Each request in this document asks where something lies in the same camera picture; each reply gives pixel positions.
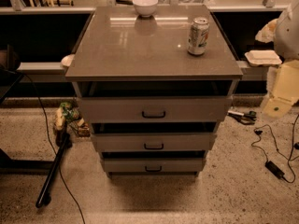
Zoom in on white soda can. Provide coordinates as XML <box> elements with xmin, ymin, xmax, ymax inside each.
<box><xmin>188</xmin><ymin>17</ymin><xmax>209</xmax><ymax>56</ymax></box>

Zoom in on black pole on floor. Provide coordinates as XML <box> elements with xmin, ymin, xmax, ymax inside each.
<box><xmin>36</xmin><ymin>133</ymin><xmax>70</xmax><ymax>208</ymax></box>

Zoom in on white foam takeout container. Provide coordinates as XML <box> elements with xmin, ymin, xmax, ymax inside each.
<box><xmin>245</xmin><ymin>49</ymin><xmax>282</xmax><ymax>66</ymax></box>

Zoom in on white plate on ledge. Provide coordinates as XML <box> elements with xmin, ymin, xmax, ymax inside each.
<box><xmin>61</xmin><ymin>54</ymin><xmax>75</xmax><ymax>67</ymax></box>

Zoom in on black cable on floor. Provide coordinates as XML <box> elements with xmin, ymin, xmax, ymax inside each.
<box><xmin>18</xmin><ymin>72</ymin><xmax>87</xmax><ymax>224</ymax></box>

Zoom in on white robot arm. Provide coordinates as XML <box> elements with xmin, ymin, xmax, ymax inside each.
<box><xmin>255</xmin><ymin>0</ymin><xmax>299</xmax><ymax>119</ymax></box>

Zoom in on snack bags pile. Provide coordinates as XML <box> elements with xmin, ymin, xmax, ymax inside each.
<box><xmin>53</xmin><ymin>102</ymin><xmax>90</xmax><ymax>137</ymax></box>

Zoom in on dark chair left edge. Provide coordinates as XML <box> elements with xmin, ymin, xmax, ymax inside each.
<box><xmin>0</xmin><ymin>45</ymin><xmax>22</xmax><ymax>103</ymax></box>

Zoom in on scissors with dark handles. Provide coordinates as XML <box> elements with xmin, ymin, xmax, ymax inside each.
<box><xmin>227</xmin><ymin>110</ymin><xmax>256</xmax><ymax>125</ymax></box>

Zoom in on grey drawer cabinet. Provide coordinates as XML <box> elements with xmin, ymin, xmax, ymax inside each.
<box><xmin>66</xmin><ymin>6</ymin><xmax>242</xmax><ymax>175</ymax></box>

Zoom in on grey drawer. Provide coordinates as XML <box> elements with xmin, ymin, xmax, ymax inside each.
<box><xmin>77</xmin><ymin>97</ymin><xmax>232</xmax><ymax>123</ymax></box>
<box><xmin>91</xmin><ymin>133</ymin><xmax>216</xmax><ymax>152</ymax></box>
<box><xmin>101</xmin><ymin>159</ymin><xmax>206</xmax><ymax>173</ymax></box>

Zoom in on white bowl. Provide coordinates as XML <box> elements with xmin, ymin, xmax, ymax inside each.
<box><xmin>133</xmin><ymin>0</ymin><xmax>158</xmax><ymax>17</ymax></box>

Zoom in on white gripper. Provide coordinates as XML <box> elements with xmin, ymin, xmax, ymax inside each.
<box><xmin>261</xmin><ymin>60</ymin><xmax>299</xmax><ymax>119</ymax></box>

